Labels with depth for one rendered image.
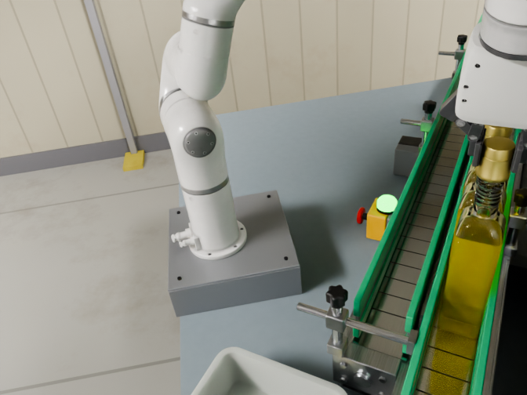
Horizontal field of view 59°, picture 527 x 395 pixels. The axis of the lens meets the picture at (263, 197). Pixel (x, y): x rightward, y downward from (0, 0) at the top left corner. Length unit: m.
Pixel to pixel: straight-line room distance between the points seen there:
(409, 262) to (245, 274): 0.31
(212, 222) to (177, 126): 0.21
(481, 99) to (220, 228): 0.57
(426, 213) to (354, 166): 0.42
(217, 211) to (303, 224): 0.31
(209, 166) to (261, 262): 0.23
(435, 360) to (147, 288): 1.60
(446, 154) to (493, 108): 0.65
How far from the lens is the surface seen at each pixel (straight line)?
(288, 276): 0.95
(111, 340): 2.04
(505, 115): 0.54
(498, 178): 0.61
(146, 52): 2.93
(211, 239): 0.95
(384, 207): 1.06
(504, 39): 0.48
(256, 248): 0.98
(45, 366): 2.08
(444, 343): 0.77
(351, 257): 1.07
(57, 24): 2.96
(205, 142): 0.82
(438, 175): 1.11
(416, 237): 0.93
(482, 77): 0.52
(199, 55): 0.78
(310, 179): 1.31
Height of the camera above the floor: 1.49
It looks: 36 degrees down
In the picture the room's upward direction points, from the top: 7 degrees counter-clockwise
